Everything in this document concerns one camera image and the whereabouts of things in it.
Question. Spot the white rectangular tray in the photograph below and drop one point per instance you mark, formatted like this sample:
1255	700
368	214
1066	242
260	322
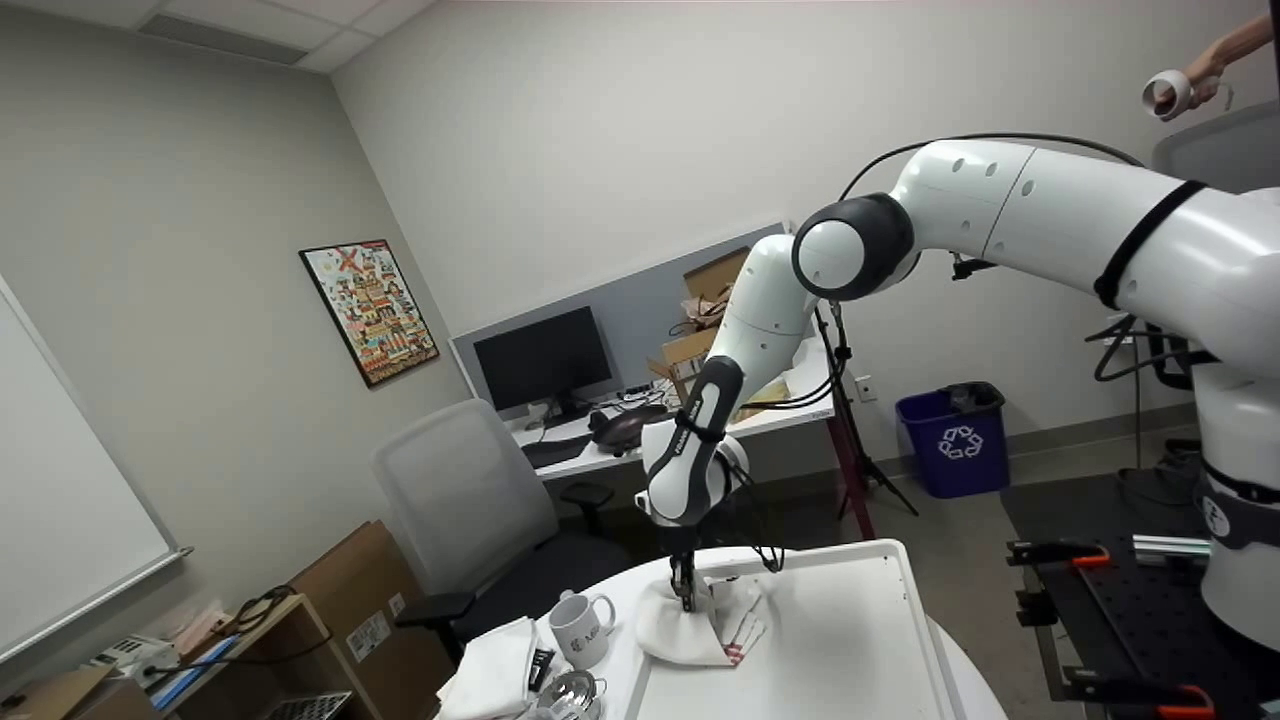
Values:
854	654

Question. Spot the black robot table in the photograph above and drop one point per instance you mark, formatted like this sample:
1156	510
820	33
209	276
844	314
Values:
1146	625

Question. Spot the wooden shelf unit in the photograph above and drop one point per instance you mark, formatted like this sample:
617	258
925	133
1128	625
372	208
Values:
332	625

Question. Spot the cardboard boxes pile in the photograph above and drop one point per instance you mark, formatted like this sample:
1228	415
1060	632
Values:
692	314

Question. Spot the black orange clamp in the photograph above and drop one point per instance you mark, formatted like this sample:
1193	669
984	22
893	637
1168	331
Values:
1146	698
1060	552

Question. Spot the wall whiteboard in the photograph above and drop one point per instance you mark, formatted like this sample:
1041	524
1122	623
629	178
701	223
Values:
67	522

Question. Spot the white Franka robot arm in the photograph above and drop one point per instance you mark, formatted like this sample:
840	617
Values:
1041	201

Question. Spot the red black tripod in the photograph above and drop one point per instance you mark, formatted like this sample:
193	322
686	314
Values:
854	464

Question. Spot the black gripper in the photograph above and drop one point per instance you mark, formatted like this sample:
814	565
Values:
686	552

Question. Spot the clear glass cup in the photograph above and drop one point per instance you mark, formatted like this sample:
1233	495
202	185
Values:
578	629

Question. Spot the round white table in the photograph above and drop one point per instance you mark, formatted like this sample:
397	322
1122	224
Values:
972	684

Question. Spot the blue recycling bin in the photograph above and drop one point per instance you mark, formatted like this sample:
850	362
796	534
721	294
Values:
952	441

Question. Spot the round metal tin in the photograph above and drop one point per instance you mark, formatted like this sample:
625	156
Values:
571	698

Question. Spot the bare person hand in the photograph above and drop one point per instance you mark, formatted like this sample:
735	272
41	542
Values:
1206	68

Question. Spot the white folded cloth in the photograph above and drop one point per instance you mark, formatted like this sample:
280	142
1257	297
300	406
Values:
484	673

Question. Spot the black computer monitor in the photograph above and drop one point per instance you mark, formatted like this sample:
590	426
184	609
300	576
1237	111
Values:
545	359

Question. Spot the colourful framed poster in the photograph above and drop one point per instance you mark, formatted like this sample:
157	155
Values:
368	310

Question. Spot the white office desk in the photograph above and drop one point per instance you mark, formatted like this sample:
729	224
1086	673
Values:
800	415

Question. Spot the bare person forearm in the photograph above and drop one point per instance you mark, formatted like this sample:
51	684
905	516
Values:
1248	36

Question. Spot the grey desk partition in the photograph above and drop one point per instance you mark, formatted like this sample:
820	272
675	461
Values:
641	314

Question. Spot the small black white object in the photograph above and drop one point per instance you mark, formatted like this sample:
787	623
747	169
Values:
537	665

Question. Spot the grey back black office chair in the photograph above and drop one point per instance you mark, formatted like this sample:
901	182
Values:
461	495

